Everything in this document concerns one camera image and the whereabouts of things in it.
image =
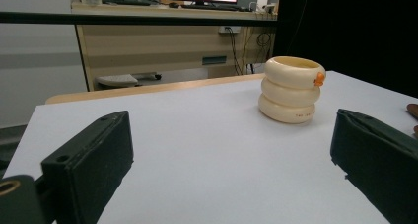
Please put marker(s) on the black horizontal frame bar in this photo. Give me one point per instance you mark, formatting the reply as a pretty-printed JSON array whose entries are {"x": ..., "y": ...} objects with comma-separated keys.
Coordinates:
[{"x": 98, "y": 18}]

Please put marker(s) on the black curtain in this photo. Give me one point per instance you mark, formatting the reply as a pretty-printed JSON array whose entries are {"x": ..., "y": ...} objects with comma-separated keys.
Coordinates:
[{"x": 355, "y": 33}]

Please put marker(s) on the light wooden office desk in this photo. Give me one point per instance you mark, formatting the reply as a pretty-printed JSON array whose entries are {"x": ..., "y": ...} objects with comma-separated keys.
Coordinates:
[{"x": 148, "y": 43}]

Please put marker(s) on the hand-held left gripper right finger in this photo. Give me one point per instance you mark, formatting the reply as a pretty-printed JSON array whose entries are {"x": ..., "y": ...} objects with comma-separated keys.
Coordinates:
[{"x": 378, "y": 158}]

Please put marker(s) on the black computer mouse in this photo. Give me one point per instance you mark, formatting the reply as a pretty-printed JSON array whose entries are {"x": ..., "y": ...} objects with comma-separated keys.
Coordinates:
[{"x": 174, "y": 5}]

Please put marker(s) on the cream ribbed holder cup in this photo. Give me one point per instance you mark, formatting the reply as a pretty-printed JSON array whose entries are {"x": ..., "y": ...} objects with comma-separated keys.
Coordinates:
[{"x": 289, "y": 95}]

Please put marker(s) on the grey office chair base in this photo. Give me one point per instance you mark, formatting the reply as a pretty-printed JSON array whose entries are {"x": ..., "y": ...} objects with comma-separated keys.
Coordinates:
[{"x": 116, "y": 80}]

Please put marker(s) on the black keyboard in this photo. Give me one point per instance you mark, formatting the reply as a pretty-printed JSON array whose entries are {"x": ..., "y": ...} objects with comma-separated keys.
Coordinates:
[{"x": 213, "y": 7}]

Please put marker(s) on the white power outlet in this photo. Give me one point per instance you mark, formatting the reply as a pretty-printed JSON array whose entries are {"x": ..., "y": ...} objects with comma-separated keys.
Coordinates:
[{"x": 229, "y": 29}]

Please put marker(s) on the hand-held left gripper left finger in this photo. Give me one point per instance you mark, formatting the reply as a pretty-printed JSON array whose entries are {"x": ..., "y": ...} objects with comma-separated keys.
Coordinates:
[{"x": 88, "y": 158}]

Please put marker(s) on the brown wooden brush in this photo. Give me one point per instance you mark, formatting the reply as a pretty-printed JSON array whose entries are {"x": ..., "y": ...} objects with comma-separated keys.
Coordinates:
[{"x": 413, "y": 109}]

